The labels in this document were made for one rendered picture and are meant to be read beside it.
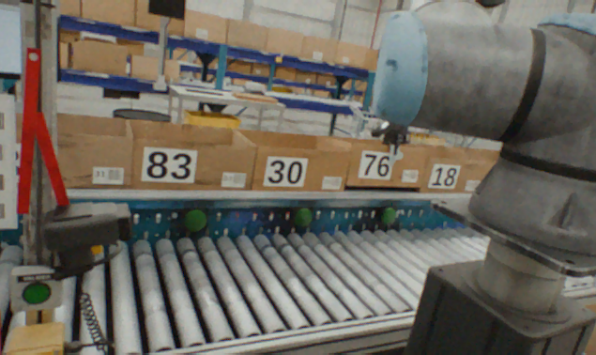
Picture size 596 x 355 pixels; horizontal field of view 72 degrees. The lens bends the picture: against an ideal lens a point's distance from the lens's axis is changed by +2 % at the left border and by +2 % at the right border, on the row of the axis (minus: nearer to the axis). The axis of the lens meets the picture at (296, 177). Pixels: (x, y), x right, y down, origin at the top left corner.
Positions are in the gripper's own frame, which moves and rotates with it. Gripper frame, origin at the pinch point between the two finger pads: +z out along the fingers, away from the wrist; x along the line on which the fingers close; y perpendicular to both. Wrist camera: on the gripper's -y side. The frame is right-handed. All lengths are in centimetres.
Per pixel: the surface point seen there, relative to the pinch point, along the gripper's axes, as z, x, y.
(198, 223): 22, -4, -78
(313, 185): 9.7, 1.4, -34.4
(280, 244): 30, -8, -51
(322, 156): -1.6, -1.7, -32.8
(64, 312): 35, -33, -114
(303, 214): 19.9, -4.1, -40.7
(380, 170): 2.9, 0.0, -4.0
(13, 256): 29, -7, -126
